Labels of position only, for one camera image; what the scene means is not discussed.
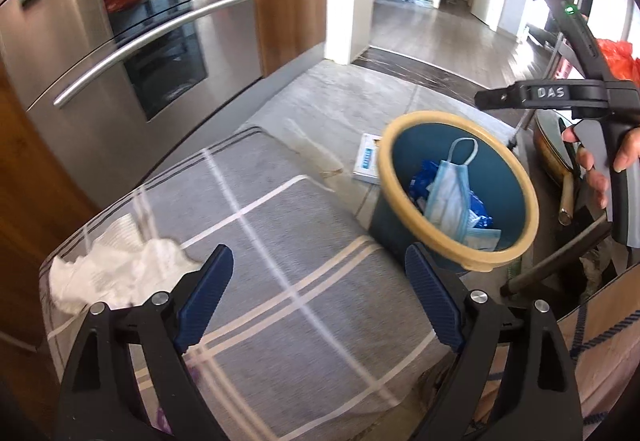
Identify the person's right hand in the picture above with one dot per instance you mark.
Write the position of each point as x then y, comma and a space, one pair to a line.
597, 186

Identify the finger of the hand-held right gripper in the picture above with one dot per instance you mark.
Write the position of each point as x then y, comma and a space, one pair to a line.
540, 96

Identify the blue wet wipes packet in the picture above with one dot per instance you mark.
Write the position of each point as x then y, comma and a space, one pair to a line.
420, 181

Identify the white tissue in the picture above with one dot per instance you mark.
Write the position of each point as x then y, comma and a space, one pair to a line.
125, 261

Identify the stainless steel double oven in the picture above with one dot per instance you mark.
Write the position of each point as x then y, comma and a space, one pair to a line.
65, 46

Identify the orange plastic bag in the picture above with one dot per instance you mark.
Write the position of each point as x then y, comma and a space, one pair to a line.
620, 58

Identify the teal bin with beige rim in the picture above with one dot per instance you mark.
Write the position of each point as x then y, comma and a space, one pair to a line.
400, 146

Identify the grey checked cloth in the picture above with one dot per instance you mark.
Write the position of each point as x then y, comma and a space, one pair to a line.
300, 246

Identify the blue face mask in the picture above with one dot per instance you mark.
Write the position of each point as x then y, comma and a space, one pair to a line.
482, 238
450, 191

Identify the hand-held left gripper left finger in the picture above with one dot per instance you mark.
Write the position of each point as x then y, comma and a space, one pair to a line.
207, 296

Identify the white medicine box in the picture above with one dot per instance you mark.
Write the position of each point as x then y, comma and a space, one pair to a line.
367, 158

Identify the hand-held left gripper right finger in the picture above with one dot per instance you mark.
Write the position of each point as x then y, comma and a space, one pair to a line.
435, 296

